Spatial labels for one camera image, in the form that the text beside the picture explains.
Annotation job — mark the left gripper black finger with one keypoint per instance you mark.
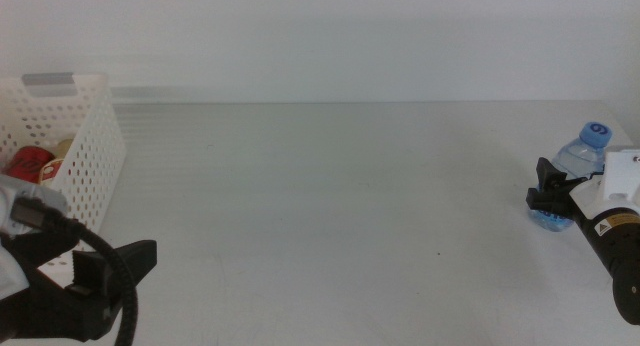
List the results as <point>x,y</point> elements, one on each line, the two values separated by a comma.
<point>45,248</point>
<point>135,263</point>

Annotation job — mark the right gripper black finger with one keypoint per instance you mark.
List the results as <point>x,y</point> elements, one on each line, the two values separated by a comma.
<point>547,173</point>
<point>542,201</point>

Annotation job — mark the clear water bottle blue cap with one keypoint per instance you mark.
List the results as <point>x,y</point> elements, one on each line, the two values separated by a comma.
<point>580,158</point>

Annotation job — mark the yellow tea bottle green label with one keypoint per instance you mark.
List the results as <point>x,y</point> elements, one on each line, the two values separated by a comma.
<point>51,171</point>

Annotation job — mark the red soda can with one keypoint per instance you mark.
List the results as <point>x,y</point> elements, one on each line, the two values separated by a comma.
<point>27,163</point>

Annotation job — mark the white perforated plastic basket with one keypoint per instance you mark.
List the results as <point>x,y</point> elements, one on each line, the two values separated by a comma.
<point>95,151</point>

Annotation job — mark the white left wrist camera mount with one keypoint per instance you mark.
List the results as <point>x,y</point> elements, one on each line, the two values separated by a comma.
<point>10,276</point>

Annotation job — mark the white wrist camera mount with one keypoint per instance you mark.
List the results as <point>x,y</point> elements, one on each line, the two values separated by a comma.
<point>10,276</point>
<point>620,181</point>

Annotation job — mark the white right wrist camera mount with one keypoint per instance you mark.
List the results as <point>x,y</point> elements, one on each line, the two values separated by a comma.
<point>620,181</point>

